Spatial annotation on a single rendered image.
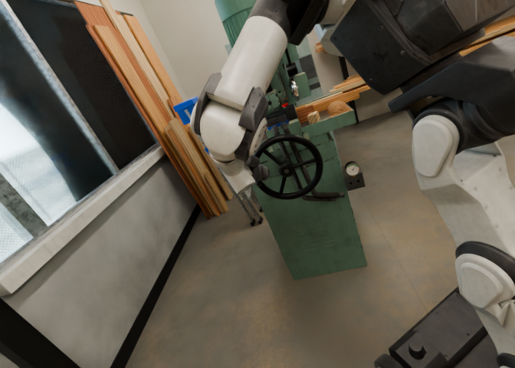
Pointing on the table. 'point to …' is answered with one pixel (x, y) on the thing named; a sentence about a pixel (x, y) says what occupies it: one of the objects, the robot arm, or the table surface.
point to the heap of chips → (337, 108)
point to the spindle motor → (235, 8)
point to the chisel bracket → (273, 100)
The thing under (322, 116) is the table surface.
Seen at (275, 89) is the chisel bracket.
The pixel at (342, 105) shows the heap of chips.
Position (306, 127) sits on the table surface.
